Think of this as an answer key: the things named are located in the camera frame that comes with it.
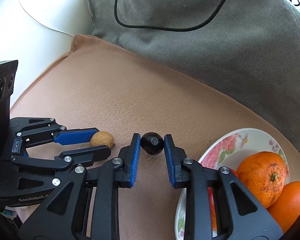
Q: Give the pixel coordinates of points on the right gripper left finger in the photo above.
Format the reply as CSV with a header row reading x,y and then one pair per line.
x,y
64,213

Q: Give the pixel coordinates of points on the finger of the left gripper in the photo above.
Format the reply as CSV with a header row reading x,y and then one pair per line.
x,y
67,159
64,137

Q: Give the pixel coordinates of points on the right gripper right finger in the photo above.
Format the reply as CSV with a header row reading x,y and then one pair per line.
x,y
239,215

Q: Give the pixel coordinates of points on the brown longan fruit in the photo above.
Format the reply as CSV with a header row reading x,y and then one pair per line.
x,y
102,138

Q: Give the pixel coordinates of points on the rough large orange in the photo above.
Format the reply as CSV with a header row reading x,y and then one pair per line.
x,y
264,174

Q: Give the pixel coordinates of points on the smooth large orange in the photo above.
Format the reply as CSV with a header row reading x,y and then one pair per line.
x,y
286,209

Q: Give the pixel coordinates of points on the dark plum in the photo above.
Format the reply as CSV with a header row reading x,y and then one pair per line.
x,y
152,143

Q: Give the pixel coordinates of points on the small round mandarin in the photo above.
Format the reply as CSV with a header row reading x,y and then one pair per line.
x,y
213,212

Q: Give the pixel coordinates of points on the floral ceramic plate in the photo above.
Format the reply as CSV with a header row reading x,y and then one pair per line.
x,y
231,149

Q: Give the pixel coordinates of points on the pink table blanket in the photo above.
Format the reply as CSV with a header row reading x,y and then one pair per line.
x,y
101,85

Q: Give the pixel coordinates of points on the grey folded blanket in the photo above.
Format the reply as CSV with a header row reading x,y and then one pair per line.
x,y
246,49

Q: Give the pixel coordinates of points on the black camera module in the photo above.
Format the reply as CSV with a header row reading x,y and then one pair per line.
x,y
7,76

